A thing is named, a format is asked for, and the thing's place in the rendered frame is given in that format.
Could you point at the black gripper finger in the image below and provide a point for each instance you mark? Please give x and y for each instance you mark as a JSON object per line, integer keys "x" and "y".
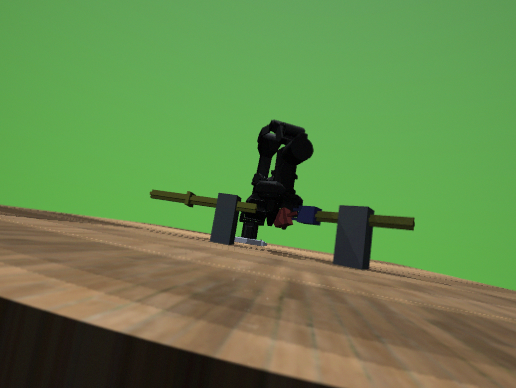
{"x": 272, "y": 205}
{"x": 290, "y": 207}

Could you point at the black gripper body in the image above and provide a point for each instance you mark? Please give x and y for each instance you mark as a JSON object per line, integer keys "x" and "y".
{"x": 283, "y": 185}

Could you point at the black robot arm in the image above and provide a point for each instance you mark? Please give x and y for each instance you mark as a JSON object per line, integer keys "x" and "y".
{"x": 298, "y": 148}

